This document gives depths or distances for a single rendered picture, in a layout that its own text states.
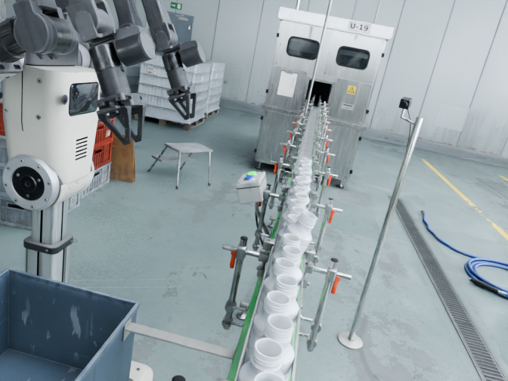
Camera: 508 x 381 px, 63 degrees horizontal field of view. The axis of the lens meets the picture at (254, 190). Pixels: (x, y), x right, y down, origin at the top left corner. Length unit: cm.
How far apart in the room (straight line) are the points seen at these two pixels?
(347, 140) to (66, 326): 490
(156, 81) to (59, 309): 672
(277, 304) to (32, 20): 71
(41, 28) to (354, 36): 484
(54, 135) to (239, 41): 1022
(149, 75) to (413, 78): 654
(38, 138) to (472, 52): 1094
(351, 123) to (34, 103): 477
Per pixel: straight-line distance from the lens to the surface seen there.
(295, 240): 87
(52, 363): 116
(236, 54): 1128
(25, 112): 121
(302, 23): 559
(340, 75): 555
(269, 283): 75
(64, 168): 124
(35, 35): 98
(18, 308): 113
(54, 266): 141
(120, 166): 450
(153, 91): 764
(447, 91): 1148
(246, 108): 1125
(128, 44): 90
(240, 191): 134
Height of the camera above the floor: 150
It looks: 18 degrees down
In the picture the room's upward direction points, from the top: 11 degrees clockwise
